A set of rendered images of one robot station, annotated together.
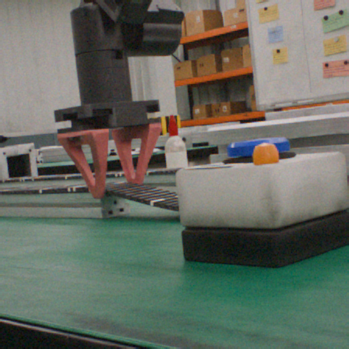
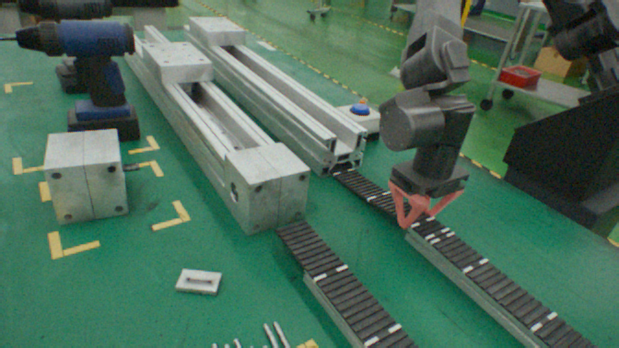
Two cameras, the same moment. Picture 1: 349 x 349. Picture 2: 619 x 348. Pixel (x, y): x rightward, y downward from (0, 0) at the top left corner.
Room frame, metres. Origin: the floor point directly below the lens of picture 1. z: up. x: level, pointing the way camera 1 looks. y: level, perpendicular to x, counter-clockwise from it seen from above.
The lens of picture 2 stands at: (1.29, -0.05, 1.18)
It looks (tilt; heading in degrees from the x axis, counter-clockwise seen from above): 32 degrees down; 186
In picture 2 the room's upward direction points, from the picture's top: 8 degrees clockwise
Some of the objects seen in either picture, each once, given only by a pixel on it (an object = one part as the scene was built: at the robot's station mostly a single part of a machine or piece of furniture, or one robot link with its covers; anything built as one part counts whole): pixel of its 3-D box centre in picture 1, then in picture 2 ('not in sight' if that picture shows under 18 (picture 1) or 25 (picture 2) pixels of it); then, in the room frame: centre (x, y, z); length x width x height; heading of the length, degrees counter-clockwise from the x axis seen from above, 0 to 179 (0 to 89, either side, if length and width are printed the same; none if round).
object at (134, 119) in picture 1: (121, 151); (415, 200); (0.78, 0.05, 0.85); 0.07 x 0.07 x 0.09; 43
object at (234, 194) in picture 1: (272, 202); (355, 123); (0.46, -0.06, 0.81); 0.10 x 0.08 x 0.06; 133
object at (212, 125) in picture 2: not in sight; (178, 87); (0.46, -0.48, 0.82); 0.80 x 0.10 x 0.09; 43
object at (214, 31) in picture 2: not in sight; (216, 35); (0.15, -0.51, 0.87); 0.16 x 0.11 x 0.07; 43
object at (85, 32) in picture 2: not in sight; (78, 83); (0.68, -0.56, 0.89); 0.20 x 0.08 x 0.22; 127
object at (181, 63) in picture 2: not in sight; (177, 67); (0.46, -0.48, 0.87); 0.16 x 0.11 x 0.07; 43
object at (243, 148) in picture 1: (259, 153); (359, 110); (0.45, -0.06, 0.84); 0.04 x 0.04 x 0.02
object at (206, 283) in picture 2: not in sight; (199, 282); (0.96, -0.21, 0.78); 0.05 x 0.03 x 0.01; 98
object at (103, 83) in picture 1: (104, 88); (435, 158); (0.77, 0.06, 0.92); 0.10 x 0.07 x 0.07; 133
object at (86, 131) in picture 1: (103, 153); (427, 196); (0.76, 0.07, 0.85); 0.07 x 0.07 x 0.09; 43
